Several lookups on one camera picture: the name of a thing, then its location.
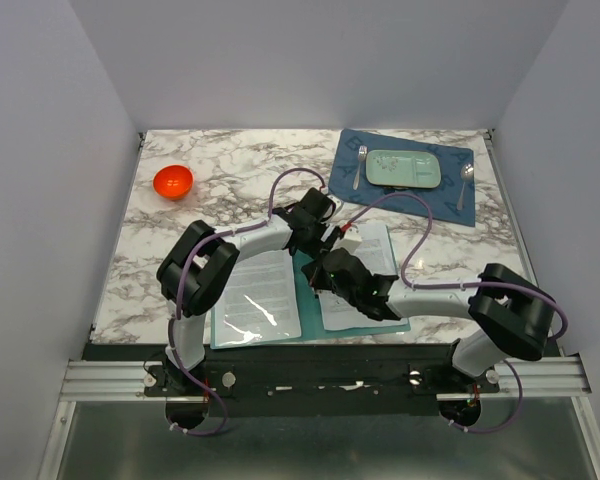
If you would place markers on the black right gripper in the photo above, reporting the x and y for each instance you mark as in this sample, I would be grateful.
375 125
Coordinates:
317 277

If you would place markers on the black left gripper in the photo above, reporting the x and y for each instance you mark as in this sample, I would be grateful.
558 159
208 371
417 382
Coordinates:
312 249

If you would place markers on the teal plastic file folder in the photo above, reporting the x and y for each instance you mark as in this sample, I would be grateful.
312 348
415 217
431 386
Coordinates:
309 310

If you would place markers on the printed paper stack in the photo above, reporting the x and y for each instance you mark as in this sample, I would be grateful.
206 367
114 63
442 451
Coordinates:
376 253

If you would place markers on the printed paper sheets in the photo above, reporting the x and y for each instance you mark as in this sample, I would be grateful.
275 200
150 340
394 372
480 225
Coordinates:
258 304

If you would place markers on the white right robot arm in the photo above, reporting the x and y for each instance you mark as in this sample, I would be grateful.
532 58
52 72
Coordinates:
514 317

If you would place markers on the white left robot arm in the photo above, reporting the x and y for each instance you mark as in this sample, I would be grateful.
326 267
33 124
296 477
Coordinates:
196 271

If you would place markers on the silver fork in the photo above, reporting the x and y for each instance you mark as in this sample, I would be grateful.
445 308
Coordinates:
361 157

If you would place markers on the light green rectangular plate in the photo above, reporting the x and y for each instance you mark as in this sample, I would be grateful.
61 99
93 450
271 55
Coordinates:
403 169

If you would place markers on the blue patterned placemat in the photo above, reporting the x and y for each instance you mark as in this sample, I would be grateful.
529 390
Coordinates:
441 200

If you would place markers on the orange plastic bowl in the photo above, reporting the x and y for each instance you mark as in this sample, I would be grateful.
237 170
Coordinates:
173 182

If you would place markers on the silver spoon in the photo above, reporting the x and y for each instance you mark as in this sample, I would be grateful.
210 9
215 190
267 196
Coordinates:
467 176

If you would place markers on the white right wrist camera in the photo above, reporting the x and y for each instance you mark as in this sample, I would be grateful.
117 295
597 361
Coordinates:
350 241

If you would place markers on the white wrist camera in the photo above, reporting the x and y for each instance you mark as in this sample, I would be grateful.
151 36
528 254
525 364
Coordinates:
350 241
338 204

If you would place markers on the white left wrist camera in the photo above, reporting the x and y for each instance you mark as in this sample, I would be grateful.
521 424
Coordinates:
338 204

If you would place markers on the black mounting base rail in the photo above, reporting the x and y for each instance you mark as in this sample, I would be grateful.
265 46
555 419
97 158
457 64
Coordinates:
331 380

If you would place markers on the aluminium frame rail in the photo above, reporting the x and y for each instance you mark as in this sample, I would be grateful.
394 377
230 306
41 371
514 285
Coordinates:
125 381

